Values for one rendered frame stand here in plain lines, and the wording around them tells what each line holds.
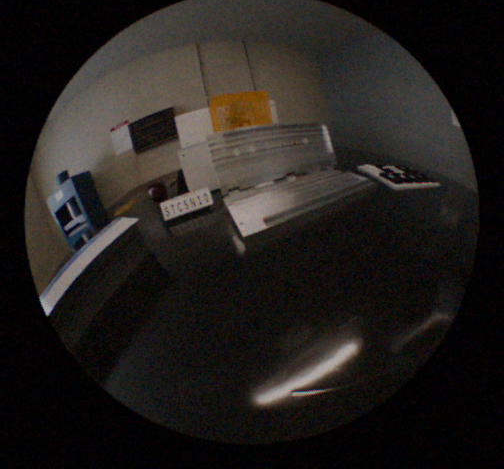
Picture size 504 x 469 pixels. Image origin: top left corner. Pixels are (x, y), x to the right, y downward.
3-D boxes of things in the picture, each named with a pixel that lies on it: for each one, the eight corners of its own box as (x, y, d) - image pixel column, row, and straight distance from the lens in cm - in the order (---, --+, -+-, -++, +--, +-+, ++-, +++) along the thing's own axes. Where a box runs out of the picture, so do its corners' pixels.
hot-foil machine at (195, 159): (191, 199, 60) (165, 105, 61) (193, 179, 99) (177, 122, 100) (335, 161, 90) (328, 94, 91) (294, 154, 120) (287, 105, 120)
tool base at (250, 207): (246, 246, 27) (241, 230, 25) (224, 205, 45) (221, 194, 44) (376, 189, 54) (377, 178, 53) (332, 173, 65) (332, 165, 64)
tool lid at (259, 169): (205, 135, 44) (205, 137, 45) (224, 200, 41) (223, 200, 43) (325, 122, 64) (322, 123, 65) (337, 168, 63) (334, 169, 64)
